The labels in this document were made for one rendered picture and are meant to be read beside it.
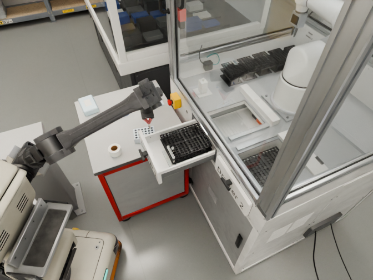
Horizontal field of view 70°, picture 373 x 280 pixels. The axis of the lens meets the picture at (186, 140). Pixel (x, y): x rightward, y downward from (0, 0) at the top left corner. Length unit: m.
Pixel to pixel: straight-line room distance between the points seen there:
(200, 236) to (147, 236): 0.39
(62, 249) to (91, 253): 0.54
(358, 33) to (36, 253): 1.07
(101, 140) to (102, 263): 0.73
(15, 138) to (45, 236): 0.91
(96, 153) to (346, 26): 1.33
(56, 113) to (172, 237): 1.82
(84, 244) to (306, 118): 1.53
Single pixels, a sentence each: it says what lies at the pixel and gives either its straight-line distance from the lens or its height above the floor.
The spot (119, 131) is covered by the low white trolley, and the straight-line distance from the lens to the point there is 1.67.
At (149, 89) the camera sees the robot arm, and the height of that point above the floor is 1.39.
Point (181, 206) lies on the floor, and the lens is 2.18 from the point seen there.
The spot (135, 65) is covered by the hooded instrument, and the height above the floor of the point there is 0.87.
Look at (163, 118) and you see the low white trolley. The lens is 1.70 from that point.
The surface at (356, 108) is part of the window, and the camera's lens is 0.83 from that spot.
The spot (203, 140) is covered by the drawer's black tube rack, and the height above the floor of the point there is 0.87.
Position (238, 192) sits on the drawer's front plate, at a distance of 1.22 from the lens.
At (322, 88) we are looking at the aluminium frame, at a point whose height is 1.59.
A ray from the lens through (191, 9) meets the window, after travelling 1.23.
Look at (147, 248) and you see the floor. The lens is 2.08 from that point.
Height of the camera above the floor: 1.97
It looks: 50 degrees down
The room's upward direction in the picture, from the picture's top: straight up
